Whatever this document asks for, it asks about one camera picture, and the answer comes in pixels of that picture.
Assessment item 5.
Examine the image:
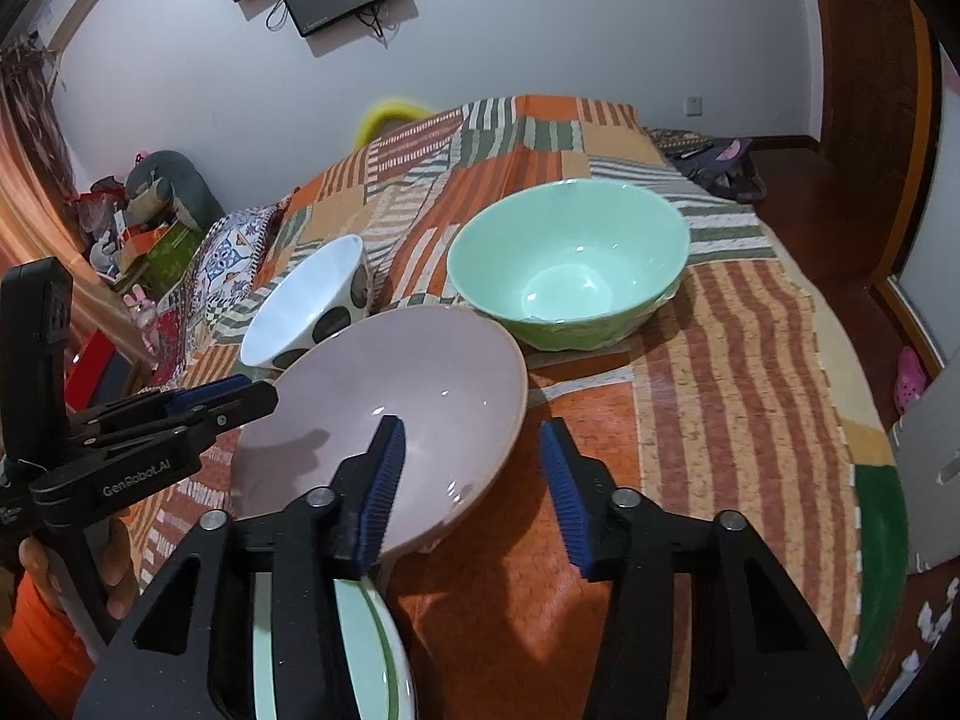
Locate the brown patterned curtain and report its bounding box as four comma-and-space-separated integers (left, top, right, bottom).
0, 41, 76, 200

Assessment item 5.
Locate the white portable heater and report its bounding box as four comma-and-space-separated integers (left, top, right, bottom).
885, 360, 960, 578

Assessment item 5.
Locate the pink bowl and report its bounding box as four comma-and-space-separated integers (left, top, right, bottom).
229, 306, 530, 560

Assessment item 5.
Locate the person's left hand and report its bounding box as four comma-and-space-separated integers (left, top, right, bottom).
16, 517, 140, 620

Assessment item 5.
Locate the grey plush toy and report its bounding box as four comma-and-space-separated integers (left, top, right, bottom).
124, 150, 224, 230

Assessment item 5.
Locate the blue floral pillow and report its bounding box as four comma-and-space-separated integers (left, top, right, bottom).
184, 202, 290, 331

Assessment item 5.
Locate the orange striped curtain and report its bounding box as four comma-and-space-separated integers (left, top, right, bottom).
0, 112, 151, 391

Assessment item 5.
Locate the white dotted bowl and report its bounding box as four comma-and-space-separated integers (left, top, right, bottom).
240, 235, 372, 372

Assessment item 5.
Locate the pink rabbit toy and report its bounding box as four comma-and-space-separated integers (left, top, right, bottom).
124, 286, 162, 331

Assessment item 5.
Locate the brown wooden door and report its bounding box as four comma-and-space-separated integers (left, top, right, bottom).
802, 0, 938, 278

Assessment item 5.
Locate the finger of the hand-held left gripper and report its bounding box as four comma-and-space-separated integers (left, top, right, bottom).
67, 375, 252, 434
96, 382, 280, 458

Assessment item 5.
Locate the pink shoe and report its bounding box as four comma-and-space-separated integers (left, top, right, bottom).
894, 346, 931, 415

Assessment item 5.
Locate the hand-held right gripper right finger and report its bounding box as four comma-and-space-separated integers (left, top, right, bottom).
538, 418, 871, 720

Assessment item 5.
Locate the mint green plate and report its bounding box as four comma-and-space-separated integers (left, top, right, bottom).
251, 574, 398, 720

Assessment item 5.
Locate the dark bag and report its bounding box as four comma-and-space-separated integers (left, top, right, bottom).
645, 127, 766, 203

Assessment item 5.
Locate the yellow foam tube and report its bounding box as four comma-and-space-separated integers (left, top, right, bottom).
354, 99, 432, 143

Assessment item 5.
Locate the orange striped patchwork blanket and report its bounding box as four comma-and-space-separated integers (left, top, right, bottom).
135, 94, 856, 720

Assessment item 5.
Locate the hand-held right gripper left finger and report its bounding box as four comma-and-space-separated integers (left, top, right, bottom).
71, 415, 410, 720

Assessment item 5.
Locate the red box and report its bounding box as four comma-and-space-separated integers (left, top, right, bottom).
64, 330, 121, 410

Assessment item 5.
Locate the green bowl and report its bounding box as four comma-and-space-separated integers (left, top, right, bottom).
447, 180, 691, 352

